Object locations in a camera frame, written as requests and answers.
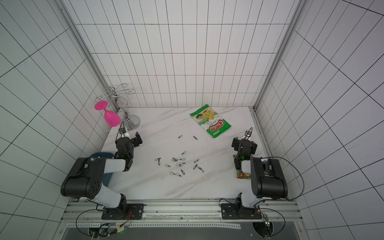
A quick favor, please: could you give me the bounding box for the dark teal storage box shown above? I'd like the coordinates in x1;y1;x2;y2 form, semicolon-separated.
90;152;115;159

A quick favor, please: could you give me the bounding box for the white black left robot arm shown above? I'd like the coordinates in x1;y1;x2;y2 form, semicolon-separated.
61;133;144;220

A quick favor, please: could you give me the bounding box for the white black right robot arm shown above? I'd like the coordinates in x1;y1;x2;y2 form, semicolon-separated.
219;136;288;220

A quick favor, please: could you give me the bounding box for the chrome cup holder stand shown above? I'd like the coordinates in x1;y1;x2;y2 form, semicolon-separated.
95;84;140;132

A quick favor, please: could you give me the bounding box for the green red snack packet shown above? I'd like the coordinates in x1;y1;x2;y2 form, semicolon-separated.
237;170;251;180

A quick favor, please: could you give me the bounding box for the pink plastic goblet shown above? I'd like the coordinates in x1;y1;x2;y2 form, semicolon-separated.
95;101;122;127

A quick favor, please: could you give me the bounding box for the green Chuba chips bag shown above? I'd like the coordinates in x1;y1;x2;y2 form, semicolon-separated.
190;105;231;138

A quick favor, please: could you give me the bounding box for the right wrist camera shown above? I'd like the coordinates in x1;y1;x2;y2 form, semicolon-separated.
244;127;253;139

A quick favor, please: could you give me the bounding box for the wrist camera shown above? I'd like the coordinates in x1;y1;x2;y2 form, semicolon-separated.
119;127;127;136
244;127;253;139

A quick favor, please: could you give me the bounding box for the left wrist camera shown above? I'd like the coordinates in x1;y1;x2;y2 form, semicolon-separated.
119;127;127;136

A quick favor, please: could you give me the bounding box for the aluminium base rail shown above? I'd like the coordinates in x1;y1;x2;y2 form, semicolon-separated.
61;200;303;230

